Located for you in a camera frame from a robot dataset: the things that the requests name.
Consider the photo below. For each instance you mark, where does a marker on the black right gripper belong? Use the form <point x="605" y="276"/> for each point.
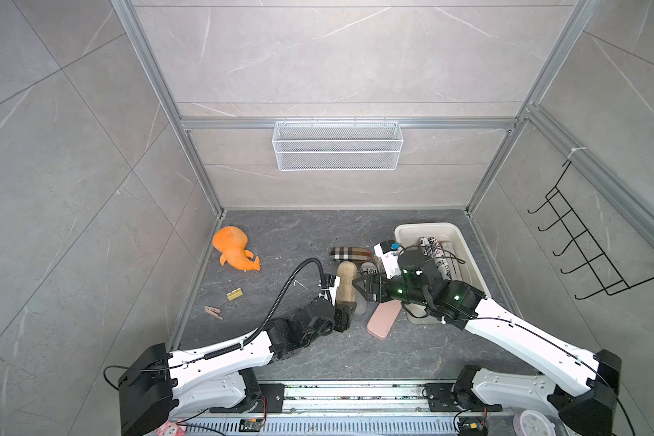
<point x="381" y="280"/>

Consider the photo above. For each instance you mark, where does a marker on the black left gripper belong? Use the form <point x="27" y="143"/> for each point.
<point x="342" y="316"/>

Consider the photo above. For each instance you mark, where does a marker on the newspaper print case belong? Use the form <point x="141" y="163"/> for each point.
<point x="368" y="268"/>

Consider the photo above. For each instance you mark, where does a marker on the grey fabric case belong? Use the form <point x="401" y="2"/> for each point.
<point x="361" y="305"/>

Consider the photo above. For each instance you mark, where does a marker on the pink case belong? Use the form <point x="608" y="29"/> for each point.
<point x="383" y="319"/>

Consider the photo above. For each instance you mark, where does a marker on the tan fabric case front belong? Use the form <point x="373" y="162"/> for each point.
<point x="347" y="272"/>

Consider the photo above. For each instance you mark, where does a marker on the plaid glasses case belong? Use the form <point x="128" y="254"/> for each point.
<point x="350" y="254"/>

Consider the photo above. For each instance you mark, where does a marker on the beige plastic storage bin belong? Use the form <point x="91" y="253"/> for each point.
<point x="458" y="256"/>

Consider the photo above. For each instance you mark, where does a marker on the newspaper flag case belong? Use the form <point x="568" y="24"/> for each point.
<point x="441" y="257"/>
<point x="426" y="245"/>

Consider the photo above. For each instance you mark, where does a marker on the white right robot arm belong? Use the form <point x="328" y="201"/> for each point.
<point x="577" y="386"/>

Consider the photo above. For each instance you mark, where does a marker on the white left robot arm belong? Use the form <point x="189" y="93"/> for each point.
<point x="162" y="384"/>

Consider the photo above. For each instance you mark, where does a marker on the small yellow clip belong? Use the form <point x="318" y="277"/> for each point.
<point x="231" y="296"/>

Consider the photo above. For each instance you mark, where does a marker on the wooden clothespin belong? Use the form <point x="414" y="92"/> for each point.
<point x="214" y="312"/>

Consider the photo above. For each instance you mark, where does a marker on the orange plush toy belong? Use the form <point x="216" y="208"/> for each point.
<point x="231" y="242"/>

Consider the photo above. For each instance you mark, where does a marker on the pink flower toy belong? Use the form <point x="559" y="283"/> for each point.
<point x="171" y="428"/>

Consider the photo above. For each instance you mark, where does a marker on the white round clock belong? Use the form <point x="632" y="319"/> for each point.
<point x="532" y="423"/>

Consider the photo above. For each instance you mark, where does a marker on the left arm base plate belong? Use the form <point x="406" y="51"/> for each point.
<point x="270" y="397"/>

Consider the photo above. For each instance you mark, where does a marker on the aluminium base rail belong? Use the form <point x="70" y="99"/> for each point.
<point x="358" y="408"/>

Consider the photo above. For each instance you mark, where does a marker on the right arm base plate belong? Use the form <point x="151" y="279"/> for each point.
<point x="453" y="397"/>

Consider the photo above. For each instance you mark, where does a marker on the white wire mesh basket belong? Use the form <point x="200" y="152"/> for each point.
<point x="337" y="146"/>

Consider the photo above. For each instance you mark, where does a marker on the black wire hook rack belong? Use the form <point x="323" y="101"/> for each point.
<point x="594" y="257"/>

